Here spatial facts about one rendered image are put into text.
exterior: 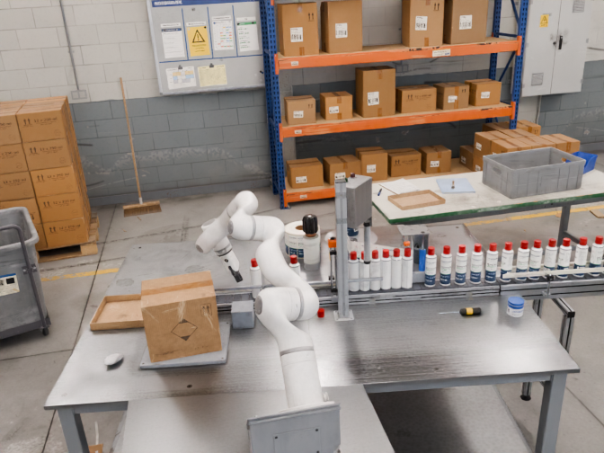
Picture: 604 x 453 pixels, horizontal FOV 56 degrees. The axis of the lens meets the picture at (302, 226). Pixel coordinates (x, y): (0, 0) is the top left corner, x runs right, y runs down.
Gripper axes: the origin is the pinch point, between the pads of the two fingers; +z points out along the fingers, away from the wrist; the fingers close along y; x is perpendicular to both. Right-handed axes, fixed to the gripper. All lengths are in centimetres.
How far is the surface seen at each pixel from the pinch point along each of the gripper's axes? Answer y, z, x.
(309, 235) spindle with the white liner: 24.9, 4.5, -37.0
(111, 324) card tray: -13, -8, 61
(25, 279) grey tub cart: 108, -9, 163
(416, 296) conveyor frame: -6, 42, -76
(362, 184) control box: -13, -24, -72
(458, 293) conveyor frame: -6, 49, -95
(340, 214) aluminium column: -17, -17, -58
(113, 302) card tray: 12, -8, 67
